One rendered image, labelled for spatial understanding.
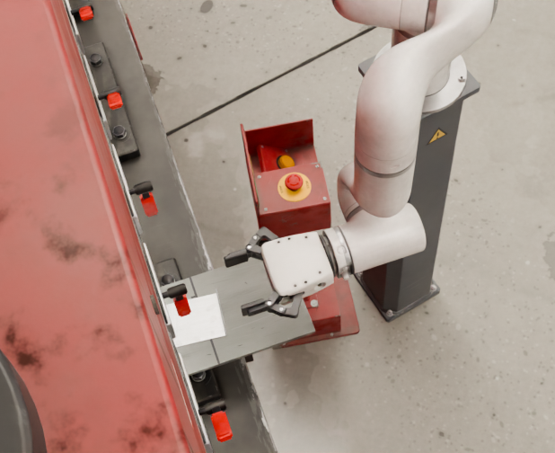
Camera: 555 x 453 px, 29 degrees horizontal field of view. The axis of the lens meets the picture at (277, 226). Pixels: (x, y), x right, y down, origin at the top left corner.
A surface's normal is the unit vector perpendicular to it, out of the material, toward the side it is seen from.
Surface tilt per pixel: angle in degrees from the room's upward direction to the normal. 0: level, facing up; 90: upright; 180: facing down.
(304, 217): 90
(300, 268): 5
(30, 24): 0
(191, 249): 0
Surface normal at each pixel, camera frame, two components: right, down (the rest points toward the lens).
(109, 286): -0.06, -0.47
